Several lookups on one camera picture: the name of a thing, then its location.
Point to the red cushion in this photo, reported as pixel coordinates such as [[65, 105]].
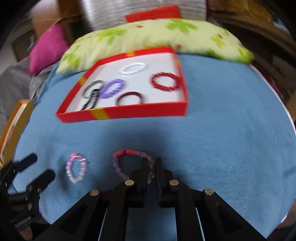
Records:
[[152, 15]]

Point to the grey sheet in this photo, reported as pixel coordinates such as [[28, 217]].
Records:
[[13, 92]]

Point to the pink pillow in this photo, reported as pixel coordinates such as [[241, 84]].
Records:
[[46, 51]]

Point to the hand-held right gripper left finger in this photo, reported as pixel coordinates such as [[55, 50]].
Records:
[[138, 187]]

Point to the green floral quilt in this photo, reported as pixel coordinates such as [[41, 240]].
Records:
[[150, 34]]

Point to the silver foil insulation sheet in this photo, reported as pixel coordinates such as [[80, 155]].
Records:
[[104, 14]]

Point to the blue blanket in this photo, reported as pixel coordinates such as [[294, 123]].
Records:
[[208, 139]]

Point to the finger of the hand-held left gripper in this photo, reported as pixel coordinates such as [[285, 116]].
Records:
[[42, 179], [26, 162]]

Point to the red cardboard box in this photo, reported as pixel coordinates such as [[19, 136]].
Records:
[[138, 113]]

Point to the orange cardboard box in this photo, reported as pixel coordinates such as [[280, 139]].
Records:
[[9, 139]]

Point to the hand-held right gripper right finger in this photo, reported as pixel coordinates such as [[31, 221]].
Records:
[[165, 187]]

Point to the wooden bench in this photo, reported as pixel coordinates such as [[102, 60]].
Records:
[[266, 30]]

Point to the dark red bangle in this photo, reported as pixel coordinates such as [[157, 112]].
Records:
[[129, 93]]

